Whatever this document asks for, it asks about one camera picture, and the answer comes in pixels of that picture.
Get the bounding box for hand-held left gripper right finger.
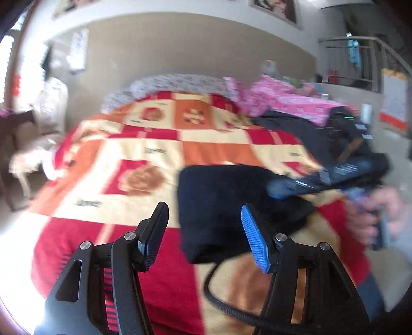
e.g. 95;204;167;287
241;203;371;335

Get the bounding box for pink patterned quilt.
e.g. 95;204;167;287
225;74;351;126

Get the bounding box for printed orange red blanket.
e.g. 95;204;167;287
27;90;371;335

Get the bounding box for metal stair railing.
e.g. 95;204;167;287
319;35;412;95

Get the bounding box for black pants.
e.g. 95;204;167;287
177;164;317;265

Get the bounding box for wall calendar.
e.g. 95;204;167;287
378;68;409;129

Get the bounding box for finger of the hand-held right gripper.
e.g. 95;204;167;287
267;161;355;198

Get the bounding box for dark garment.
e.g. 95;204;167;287
251;110;330;170

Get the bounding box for white wall scroll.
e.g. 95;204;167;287
67;28;91;74

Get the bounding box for framed wall poster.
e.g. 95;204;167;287
249;0;301;29

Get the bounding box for black braided cable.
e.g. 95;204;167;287
203;259;268;327

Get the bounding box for white ornate chair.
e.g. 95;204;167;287
10;77;70;200

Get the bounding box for person's right hand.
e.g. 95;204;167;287
348;185;406;252

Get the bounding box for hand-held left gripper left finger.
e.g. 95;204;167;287
34;201;170;335

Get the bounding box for dark wooden desk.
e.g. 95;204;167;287
0;110;37;211

